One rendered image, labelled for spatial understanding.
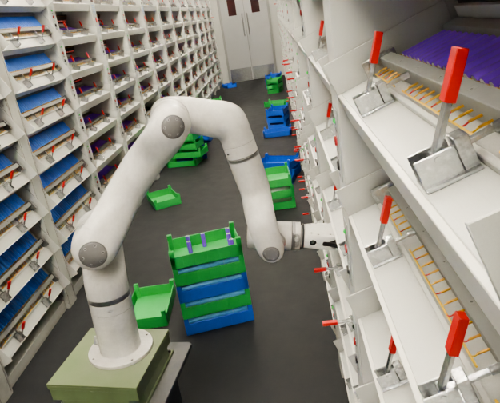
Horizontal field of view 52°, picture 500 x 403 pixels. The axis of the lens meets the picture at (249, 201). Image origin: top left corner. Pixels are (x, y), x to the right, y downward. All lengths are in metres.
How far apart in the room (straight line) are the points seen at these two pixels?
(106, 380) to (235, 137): 0.75
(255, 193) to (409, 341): 0.92
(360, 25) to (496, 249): 0.61
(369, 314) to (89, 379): 0.88
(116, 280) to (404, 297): 1.01
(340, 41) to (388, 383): 0.50
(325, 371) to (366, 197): 1.21
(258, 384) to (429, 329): 1.44
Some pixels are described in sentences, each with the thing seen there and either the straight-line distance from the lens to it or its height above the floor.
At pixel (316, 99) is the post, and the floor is 0.99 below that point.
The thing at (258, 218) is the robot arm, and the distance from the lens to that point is 1.39.
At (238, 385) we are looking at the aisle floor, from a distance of 1.98.
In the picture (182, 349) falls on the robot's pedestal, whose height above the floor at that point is 0.28.
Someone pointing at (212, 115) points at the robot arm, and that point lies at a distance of 1.36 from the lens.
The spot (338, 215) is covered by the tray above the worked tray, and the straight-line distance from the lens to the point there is 1.36.
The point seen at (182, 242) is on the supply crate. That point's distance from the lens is 2.30.
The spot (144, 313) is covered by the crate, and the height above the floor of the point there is 0.00.
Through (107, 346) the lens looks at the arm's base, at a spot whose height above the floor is 0.43.
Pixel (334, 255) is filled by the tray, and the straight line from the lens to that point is 1.61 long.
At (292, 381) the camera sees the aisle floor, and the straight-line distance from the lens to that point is 1.95.
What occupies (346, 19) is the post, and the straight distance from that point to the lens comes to 0.80.
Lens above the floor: 1.25
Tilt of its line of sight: 20 degrees down
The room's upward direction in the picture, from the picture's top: 9 degrees counter-clockwise
